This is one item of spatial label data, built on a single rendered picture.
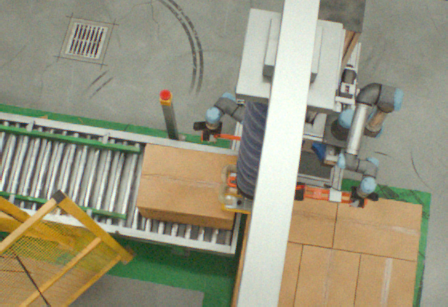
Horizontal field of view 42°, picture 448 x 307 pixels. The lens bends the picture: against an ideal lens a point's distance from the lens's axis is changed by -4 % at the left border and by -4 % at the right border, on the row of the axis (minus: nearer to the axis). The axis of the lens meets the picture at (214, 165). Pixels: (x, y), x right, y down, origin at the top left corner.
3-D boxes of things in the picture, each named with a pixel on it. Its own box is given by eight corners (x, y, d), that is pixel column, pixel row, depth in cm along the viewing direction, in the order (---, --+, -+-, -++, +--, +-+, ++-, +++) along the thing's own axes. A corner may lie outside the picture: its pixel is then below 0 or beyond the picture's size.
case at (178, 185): (142, 217, 408) (135, 205, 369) (152, 160, 418) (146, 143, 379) (231, 230, 405) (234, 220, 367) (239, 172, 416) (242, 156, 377)
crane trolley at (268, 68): (261, 77, 184) (263, 64, 175) (268, 31, 188) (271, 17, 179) (313, 85, 184) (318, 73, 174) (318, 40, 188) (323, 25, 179)
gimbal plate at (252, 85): (234, 99, 187) (234, 93, 182) (249, 14, 194) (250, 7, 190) (330, 115, 185) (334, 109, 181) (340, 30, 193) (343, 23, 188)
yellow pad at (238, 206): (220, 209, 356) (221, 208, 351) (223, 193, 358) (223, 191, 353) (278, 218, 355) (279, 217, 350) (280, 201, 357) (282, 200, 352)
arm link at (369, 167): (361, 153, 316) (357, 173, 313) (381, 158, 316) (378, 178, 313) (358, 157, 324) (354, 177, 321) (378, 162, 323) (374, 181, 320)
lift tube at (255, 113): (232, 185, 305) (246, 89, 185) (240, 140, 312) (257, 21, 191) (279, 193, 304) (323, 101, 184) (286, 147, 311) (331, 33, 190)
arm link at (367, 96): (360, 77, 310) (337, 168, 314) (381, 82, 310) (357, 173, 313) (357, 78, 322) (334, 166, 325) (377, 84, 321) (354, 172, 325)
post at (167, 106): (170, 146, 478) (159, 101, 381) (171, 138, 479) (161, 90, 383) (178, 148, 477) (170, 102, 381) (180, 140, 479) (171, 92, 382)
